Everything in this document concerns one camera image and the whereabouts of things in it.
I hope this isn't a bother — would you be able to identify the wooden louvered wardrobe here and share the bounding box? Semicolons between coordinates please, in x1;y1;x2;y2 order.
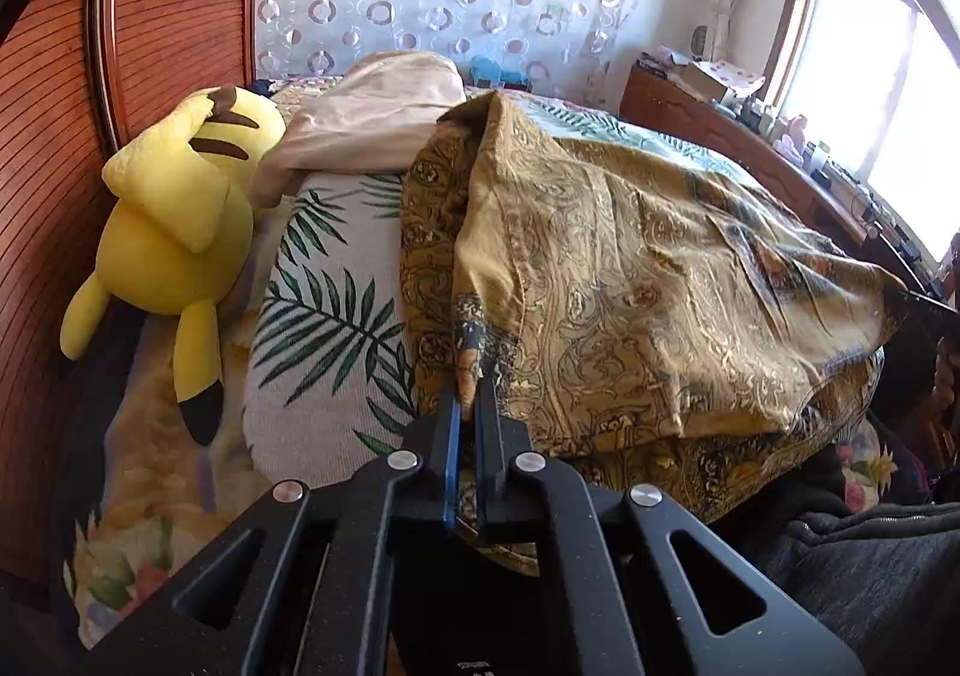
2;0;254;588

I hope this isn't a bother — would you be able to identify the folded beige cloth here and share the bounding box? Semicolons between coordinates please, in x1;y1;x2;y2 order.
247;50;466;208

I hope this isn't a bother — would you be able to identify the window with wooden frame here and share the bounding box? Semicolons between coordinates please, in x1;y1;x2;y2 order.
771;0;958;265

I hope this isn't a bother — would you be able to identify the cardboard box on cabinet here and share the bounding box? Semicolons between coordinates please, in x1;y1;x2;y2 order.
679;60;765;104

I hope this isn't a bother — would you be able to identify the mustard paisley print garment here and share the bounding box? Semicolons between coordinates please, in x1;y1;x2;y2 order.
400;92;900;522

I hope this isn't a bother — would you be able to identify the person's right hand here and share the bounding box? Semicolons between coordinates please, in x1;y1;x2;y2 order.
932;336;958;463

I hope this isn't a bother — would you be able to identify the yellow Pikachu plush toy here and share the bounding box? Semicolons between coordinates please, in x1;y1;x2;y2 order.
59;84;285;445

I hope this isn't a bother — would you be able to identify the wooden side cabinet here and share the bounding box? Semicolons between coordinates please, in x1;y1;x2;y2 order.
620;63;931;295

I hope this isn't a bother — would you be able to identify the blue toy at bed head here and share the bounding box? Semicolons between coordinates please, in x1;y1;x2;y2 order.
467;56;530;91

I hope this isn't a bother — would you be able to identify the floral pink quilt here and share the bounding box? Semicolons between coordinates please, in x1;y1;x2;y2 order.
62;310;267;650

